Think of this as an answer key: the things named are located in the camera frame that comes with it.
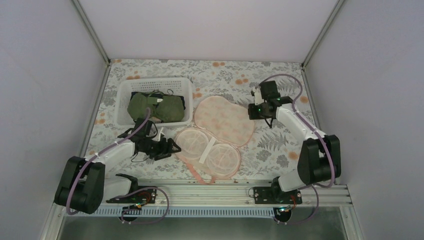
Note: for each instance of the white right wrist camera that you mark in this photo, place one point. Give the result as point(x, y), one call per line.
point(256, 93)

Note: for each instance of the white slotted cable duct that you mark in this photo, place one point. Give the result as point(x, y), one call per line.
point(202, 212)

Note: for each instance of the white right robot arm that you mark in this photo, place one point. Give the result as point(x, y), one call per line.
point(320, 155)

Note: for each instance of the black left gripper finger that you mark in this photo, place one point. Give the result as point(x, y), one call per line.
point(172, 146)
point(162, 155)

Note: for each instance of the floral patterned tablecloth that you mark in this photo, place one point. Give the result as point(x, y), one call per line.
point(271, 152)

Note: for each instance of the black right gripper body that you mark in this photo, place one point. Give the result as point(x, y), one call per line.
point(258, 114)

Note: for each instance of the navy blue bra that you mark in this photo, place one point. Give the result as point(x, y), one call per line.
point(159, 99)

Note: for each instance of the white plastic laundry basket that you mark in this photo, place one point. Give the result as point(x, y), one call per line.
point(179, 86)

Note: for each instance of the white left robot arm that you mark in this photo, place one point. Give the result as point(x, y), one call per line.
point(84, 185)

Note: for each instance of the pink floral mesh laundry bag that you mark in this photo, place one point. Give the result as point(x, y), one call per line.
point(211, 149)

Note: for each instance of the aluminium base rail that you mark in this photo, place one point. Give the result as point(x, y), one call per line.
point(233, 193)

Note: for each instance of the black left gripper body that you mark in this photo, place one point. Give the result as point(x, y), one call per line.
point(154, 150)

